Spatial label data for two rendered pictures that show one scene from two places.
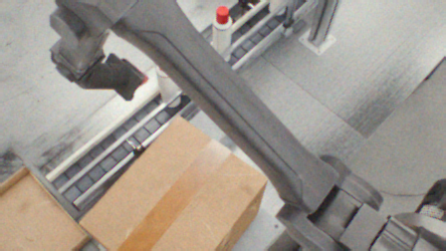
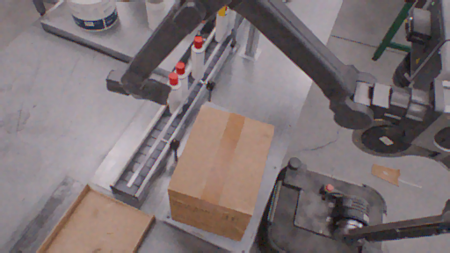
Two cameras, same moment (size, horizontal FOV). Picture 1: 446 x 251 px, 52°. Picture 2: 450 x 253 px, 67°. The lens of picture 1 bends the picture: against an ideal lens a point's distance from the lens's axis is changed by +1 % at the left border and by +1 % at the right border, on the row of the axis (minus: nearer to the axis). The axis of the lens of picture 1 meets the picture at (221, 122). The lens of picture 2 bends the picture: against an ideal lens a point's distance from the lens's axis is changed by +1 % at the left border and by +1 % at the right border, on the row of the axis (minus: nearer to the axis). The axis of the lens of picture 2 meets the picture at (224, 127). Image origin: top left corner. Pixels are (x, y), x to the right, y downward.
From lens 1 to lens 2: 0.34 m
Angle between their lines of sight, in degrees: 15
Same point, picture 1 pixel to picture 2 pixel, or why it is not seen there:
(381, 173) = (300, 139)
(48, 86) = (78, 126)
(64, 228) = (132, 217)
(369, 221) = (382, 90)
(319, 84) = (263, 78)
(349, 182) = (361, 75)
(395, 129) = not seen: hidden behind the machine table
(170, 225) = (228, 170)
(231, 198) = (258, 143)
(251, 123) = (314, 45)
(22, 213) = (96, 217)
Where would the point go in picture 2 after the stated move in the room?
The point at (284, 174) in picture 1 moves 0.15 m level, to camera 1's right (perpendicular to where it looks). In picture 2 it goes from (335, 74) to (399, 58)
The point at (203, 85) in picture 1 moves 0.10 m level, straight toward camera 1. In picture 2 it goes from (288, 25) to (320, 65)
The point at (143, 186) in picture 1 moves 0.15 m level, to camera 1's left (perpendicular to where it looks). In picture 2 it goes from (200, 153) to (148, 167)
